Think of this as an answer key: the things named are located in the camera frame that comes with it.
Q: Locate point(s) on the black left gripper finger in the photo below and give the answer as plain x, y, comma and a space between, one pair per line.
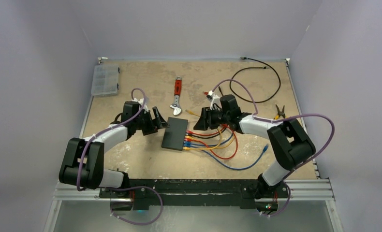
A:
158, 118
160, 123

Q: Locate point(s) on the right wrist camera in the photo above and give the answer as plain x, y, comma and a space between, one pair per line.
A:
214, 100

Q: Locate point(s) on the silver adjustable wrench red handle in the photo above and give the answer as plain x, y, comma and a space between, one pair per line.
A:
177, 91

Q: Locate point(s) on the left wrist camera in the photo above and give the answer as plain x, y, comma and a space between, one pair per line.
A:
141, 101

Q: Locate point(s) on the clear plastic organizer box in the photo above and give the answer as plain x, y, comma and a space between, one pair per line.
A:
105, 80

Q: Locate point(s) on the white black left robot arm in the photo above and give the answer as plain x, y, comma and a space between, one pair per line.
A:
83, 162

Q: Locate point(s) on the yellow black pliers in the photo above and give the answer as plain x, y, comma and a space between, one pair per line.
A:
280, 113

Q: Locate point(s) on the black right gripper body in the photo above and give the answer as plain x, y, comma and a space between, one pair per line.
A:
216, 117

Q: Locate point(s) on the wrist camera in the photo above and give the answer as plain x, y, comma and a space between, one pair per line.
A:
141, 101
214, 100

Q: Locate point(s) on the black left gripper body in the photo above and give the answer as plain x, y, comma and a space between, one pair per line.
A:
144, 122

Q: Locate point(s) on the aluminium frame rail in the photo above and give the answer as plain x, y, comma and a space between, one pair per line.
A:
163, 205

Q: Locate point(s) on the black network switch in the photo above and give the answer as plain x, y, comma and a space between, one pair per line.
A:
174, 135

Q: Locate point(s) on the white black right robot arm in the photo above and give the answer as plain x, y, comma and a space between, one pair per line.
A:
290, 143

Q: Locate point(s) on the black braided cable teal plug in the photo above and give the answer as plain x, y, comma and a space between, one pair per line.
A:
269, 81

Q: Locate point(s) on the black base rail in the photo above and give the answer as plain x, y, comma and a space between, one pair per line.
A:
196, 192

